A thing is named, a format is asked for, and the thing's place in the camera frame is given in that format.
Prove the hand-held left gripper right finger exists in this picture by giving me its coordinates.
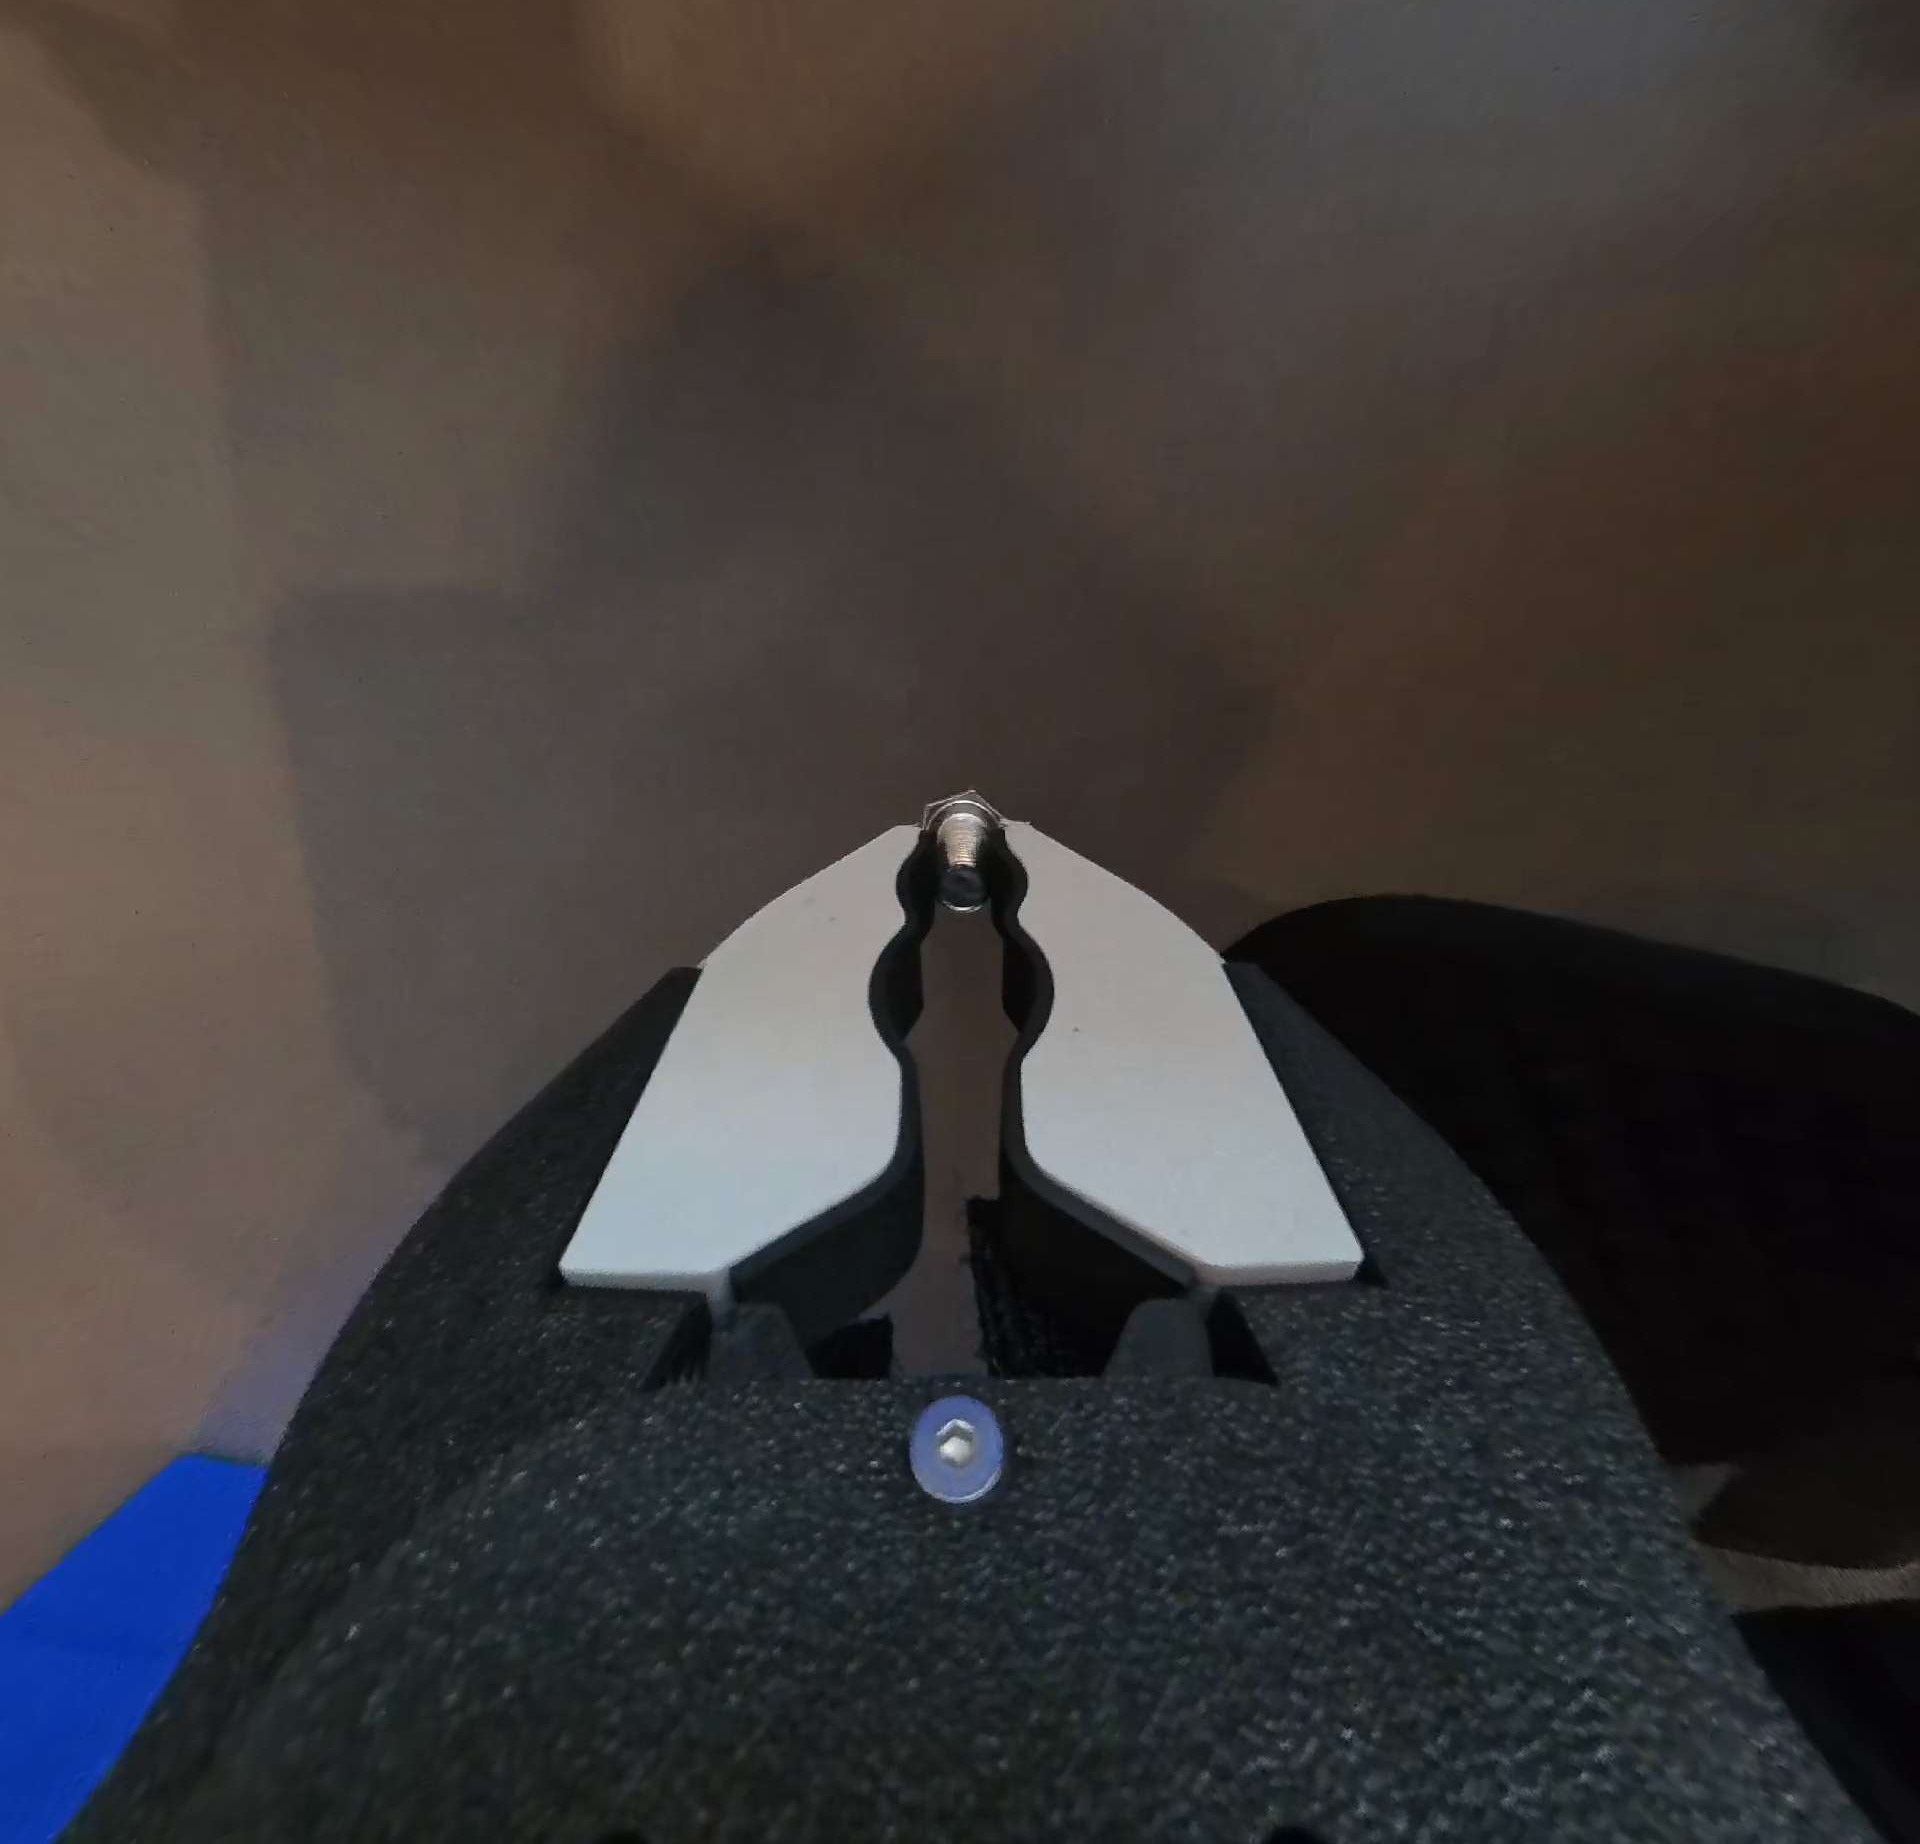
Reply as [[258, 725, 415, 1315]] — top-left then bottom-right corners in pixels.
[[1003, 819, 1368, 1291]]

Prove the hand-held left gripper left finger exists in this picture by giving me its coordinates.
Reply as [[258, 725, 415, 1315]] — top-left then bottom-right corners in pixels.
[[557, 819, 925, 1294]]

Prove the silver hex bolt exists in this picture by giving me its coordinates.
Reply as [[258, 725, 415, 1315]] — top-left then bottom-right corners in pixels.
[[917, 787, 1005, 918]]

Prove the black quilted wrist rest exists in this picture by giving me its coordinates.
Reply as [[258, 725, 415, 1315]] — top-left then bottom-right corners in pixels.
[[1221, 894, 1920, 1530]]

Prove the blue plastic bin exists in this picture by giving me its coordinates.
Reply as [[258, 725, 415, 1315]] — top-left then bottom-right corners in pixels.
[[0, 1451, 274, 1844]]

